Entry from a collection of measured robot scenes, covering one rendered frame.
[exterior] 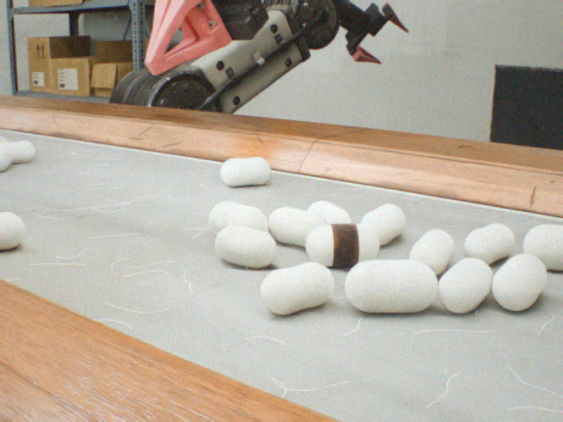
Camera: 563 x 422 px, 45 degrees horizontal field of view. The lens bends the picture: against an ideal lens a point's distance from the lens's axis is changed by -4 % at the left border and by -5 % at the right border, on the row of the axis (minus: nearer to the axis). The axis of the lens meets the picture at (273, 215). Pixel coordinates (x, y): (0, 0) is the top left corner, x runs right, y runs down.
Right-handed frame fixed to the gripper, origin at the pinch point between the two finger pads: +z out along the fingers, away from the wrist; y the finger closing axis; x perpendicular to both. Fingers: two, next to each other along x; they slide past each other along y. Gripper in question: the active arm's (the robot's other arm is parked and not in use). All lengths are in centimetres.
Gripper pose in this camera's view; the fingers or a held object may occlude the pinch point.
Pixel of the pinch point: (156, 62)
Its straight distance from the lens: 59.8
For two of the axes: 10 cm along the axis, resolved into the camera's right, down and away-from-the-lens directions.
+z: -4.6, 7.7, -4.3
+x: 4.1, 6.2, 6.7
